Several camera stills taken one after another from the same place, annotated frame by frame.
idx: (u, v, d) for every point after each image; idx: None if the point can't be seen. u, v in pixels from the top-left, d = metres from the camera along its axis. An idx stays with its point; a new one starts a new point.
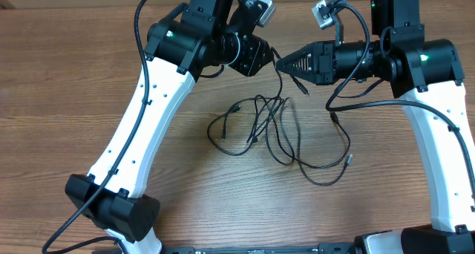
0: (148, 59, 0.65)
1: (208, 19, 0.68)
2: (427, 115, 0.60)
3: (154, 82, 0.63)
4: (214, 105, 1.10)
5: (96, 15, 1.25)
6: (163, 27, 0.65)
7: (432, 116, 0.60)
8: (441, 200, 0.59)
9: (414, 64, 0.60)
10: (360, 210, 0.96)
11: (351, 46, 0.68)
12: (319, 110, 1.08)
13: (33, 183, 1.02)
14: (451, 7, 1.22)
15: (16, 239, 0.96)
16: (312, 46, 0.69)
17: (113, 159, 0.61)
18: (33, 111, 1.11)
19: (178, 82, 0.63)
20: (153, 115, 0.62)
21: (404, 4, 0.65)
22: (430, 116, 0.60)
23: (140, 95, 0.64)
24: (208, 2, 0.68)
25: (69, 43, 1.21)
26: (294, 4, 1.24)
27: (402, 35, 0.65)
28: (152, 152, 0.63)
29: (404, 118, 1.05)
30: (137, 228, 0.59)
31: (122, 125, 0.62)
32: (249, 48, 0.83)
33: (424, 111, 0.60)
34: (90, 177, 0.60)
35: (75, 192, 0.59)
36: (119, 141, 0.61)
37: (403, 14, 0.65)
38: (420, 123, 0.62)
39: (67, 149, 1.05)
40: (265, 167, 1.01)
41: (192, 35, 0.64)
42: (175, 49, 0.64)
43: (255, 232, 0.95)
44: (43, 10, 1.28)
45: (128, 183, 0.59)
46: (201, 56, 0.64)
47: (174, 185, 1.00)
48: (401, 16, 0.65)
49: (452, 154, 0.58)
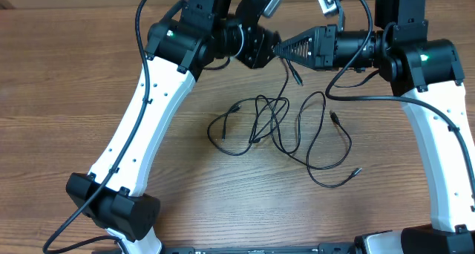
0: (149, 59, 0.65)
1: (208, 17, 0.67)
2: (427, 114, 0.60)
3: (155, 82, 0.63)
4: (214, 104, 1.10)
5: (96, 15, 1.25)
6: (164, 26, 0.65)
7: (432, 116, 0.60)
8: (441, 200, 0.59)
9: (414, 64, 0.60)
10: (360, 211, 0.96)
11: (352, 35, 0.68)
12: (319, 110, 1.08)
13: (33, 183, 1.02)
14: (452, 7, 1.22)
15: (16, 239, 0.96)
16: (313, 30, 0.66)
17: (113, 157, 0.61)
18: (33, 111, 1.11)
19: (179, 81, 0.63)
20: (154, 114, 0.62)
21: None
22: (430, 115, 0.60)
23: (140, 94, 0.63)
24: (207, 0, 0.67)
25: (69, 43, 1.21)
26: (294, 4, 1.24)
27: (405, 31, 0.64)
28: (153, 151, 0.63)
29: (404, 118, 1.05)
30: (137, 227, 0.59)
31: (122, 124, 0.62)
32: (254, 41, 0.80)
33: (424, 111, 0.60)
34: (92, 175, 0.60)
35: (76, 191, 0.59)
36: (120, 140, 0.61)
37: (408, 10, 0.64)
38: (420, 123, 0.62)
39: (68, 149, 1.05)
40: (265, 167, 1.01)
41: (192, 34, 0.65)
42: (176, 48, 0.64)
43: (255, 232, 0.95)
44: (43, 9, 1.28)
45: (129, 183, 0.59)
46: (201, 56, 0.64)
47: (174, 185, 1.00)
48: (407, 12, 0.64)
49: (452, 154, 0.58)
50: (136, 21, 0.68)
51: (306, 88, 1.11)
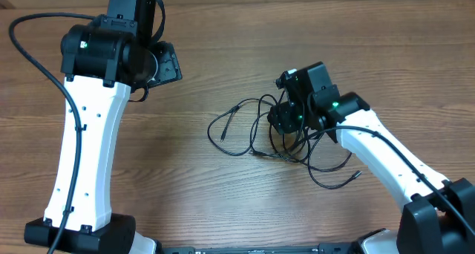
0: (68, 80, 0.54)
1: (130, 24, 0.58)
2: (351, 132, 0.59)
3: (84, 104, 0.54)
4: (205, 104, 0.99)
5: (73, 11, 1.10)
6: (75, 36, 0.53)
7: (355, 131, 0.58)
8: (397, 190, 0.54)
9: (336, 117, 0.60)
10: (360, 210, 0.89)
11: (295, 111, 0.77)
12: None
13: (14, 191, 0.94)
14: (465, 2, 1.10)
15: (16, 239, 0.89)
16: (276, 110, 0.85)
17: (64, 197, 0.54)
18: (11, 108, 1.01)
19: (110, 96, 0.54)
20: (93, 140, 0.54)
21: (318, 77, 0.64)
22: (353, 132, 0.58)
23: (70, 121, 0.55)
24: (128, 7, 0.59)
25: (45, 34, 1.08)
26: (294, 4, 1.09)
27: (324, 97, 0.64)
28: (105, 177, 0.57)
29: (410, 116, 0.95)
30: (112, 251, 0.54)
31: (62, 160, 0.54)
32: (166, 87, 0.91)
33: (347, 131, 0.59)
34: (48, 220, 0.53)
35: (35, 241, 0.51)
36: (65, 177, 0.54)
37: (317, 82, 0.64)
38: (352, 142, 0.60)
39: (53, 155, 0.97)
40: (266, 167, 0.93)
41: (109, 36, 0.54)
42: (94, 60, 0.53)
43: (257, 232, 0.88)
44: (13, 8, 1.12)
45: (90, 217, 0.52)
46: (126, 59, 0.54)
47: (168, 186, 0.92)
48: (317, 82, 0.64)
49: (381, 148, 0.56)
50: (21, 49, 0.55)
51: None
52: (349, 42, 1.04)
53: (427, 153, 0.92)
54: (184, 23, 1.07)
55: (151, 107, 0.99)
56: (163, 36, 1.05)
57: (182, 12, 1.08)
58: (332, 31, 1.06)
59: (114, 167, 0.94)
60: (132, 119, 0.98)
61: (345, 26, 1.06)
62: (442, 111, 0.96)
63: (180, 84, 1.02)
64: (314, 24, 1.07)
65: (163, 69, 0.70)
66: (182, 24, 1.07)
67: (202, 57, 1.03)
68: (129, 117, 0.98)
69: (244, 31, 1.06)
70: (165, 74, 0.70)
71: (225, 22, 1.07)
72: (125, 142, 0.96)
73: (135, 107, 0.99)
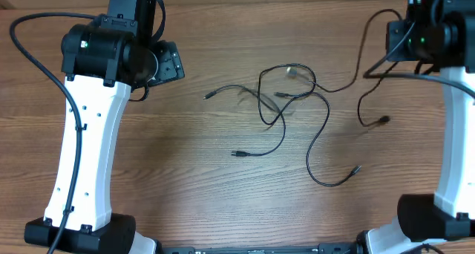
0: (69, 79, 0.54)
1: (130, 24, 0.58)
2: (466, 99, 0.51)
3: (84, 104, 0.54)
4: (205, 104, 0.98)
5: (73, 11, 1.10)
6: (75, 36, 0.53)
7: (472, 102, 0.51)
8: (451, 183, 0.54)
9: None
10: (360, 210, 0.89)
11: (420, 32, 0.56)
12: (318, 110, 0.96)
13: (15, 191, 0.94)
14: None
15: (17, 239, 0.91)
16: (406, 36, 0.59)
17: (64, 196, 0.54)
18: (10, 108, 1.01)
19: (110, 96, 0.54)
20: (93, 141, 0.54)
21: None
22: (469, 100, 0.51)
23: (71, 121, 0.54)
24: (128, 7, 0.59)
25: (46, 35, 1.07)
26: (294, 5, 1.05)
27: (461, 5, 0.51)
28: (105, 177, 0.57)
29: (408, 116, 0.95)
30: (112, 250, 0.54)
31: (62, 160, 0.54)
32: (143, 36, 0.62)
33: (463, 93, 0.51)
34: (47, 220, 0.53)
35: (34, 241, 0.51)
36: (65, 177, 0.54)
37: None
38: (455, 105, 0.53)
39: (52, 156, 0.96)
40: (266, 167, 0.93)
41: (110, 35, 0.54)
42: (95, 59, 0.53)
43: (256, 232, 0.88)
44: (14, 8, 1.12)
45: (90, 217, 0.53)
46: (126, 59, 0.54)
47: (168, 186, 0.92)
48: None
49: None
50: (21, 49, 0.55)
51: (306, 82, 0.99)
52: (351, 42, 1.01)
53: (427, 153, 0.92)
54: (183, 23, 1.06)
55: (151, 106, 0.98)
56: (163, 36, 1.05)
57: (182, 12, 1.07)
58: (332, 33, 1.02)
59: (114, 167, 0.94)
60: (132, 119, 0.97)
61: (346, 24, 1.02)
62: (441, 112, 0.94)
63: (179, 84, 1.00)
64: (315, 24, 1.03)
65: (163, 69, 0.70)
66: (181, 24, 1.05)
67: (202, 58, 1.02)
68: (129, 117, 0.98)
69: (244, 30, 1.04)
70: (165, 73, 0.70)
71: (225, 22, 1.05)
72: (126, 143, 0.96)
73: (134, 107, 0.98)
